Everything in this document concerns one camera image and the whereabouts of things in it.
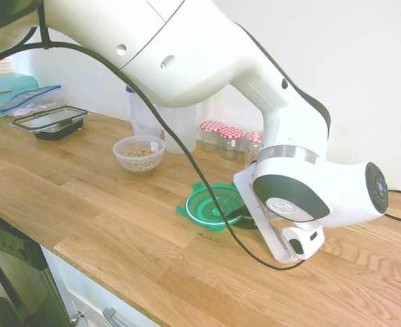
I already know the green round container lid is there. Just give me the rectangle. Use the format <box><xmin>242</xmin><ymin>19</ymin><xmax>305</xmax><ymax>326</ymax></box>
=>
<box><xmin>175</xmin><ymin>180</ymin><xmax>255</xmax><ymax>235</ymax></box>

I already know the faceted glass tumbler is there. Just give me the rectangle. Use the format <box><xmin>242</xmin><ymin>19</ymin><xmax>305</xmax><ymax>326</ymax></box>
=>
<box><xmin>243</xmin><ymin>142</ymin><xmax>264</xmax><ymax>170</ymax></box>

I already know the stainless steel dishwasher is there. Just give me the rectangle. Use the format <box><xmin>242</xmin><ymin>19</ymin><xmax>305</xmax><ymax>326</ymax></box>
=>
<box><xmin>0</xmin><ymin>206</ymin><xmax>69</xmax><ymax>327</ymax></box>

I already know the white cabinet front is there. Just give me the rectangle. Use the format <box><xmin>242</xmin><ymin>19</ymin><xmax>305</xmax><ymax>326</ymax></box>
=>
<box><xmin>40</xmin><ymin>245</ymin><xmax>162</xmax><ymax>327</ymax></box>

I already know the translucent pitcher with blue lid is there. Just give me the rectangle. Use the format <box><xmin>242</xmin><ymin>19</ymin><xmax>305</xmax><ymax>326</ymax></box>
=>
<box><xmin>159</xmin><ymin>101</ymin><xmax>198</xmax><ymax>155</ymax></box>

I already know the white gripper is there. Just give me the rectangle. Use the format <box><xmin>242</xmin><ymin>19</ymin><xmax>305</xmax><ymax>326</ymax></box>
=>
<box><xmin>225</xmin><ymin>163</ymin><xmax>300</xmax><ymax>264</ymax></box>

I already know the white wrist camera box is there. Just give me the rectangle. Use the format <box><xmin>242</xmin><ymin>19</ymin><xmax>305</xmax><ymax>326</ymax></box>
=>
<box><xmin>280</xmin><ymin>226</ymin><xmax>325</xmax><ymax>262</ymax></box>

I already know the silver drawer handle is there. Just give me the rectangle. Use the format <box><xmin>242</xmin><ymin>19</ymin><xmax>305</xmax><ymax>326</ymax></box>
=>
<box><xmin>102</xmin><ymin>307</ymin><xmax>130</xmax><ymax>327</ymax></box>

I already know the clear bowl with cereal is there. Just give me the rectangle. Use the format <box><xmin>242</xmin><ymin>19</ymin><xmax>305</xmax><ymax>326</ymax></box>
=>
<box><xmin>112</xmin><ymin>135</ymin><xmax>167</xmax><ymax>176</ymax></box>

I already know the black container with clear lid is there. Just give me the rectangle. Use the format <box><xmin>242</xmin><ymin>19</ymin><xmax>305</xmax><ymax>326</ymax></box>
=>
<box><xmin>11</xmin><ymin>105</ymin><xmax>89</xmax><ymax>141</ymax></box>

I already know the ziplock bag with blue seal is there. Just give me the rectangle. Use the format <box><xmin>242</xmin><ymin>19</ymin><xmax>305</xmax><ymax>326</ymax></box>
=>
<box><xmin>0</xmin><ymin>84</ymin><xmax>67</xmax><ymax>117</ymax></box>

